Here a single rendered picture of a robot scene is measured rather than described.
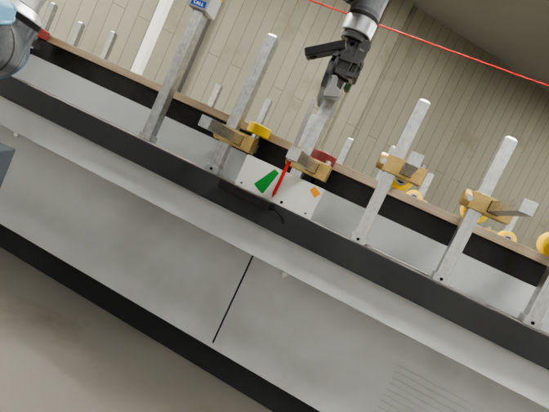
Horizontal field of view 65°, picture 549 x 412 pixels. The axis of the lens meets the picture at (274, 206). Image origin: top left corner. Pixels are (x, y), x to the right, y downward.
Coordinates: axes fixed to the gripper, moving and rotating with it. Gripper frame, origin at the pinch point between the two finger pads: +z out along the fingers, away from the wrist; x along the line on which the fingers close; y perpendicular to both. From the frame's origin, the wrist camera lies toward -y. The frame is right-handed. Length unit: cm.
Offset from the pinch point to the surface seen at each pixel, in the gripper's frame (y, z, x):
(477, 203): 51, 8, 6
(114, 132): -59, 33, 4
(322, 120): 2.2, 3.7, 6.1
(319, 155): 4.6, 12.9, 13.4
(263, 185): -6.1, 28.3, 5.3
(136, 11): -298, -71, 297
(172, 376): -11, 102, 16
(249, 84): -23.4, 1.9, 6.0
